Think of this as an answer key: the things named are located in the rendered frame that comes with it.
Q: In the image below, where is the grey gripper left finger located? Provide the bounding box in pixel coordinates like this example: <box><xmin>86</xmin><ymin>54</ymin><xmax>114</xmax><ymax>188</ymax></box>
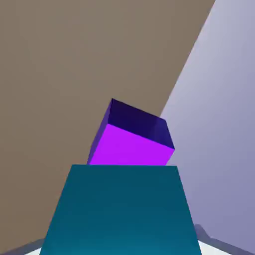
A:
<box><xmin>0</xmin><ymin>238</ymin><xmax>45</xmax><ymax>255</ymax></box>

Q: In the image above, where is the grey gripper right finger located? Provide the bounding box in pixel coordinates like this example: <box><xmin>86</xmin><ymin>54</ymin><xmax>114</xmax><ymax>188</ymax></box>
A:
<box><xmin>193</xmin><ymin>223</ymin><xmax>255</xmax><ymax>255</ymax></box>

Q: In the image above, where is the small teal cube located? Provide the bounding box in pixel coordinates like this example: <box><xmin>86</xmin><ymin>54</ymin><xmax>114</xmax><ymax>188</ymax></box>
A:
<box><xmin>39</xmin><ymin>164</ymin><xmax>203</xmax><ymax>255</ymax></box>

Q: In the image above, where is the small purple cube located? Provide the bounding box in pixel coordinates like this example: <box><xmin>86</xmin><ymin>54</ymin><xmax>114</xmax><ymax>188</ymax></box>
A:
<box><xmin>86</xmin><ymin>98</ymin><xmax>176</xmax><ymax>166</ymax></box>

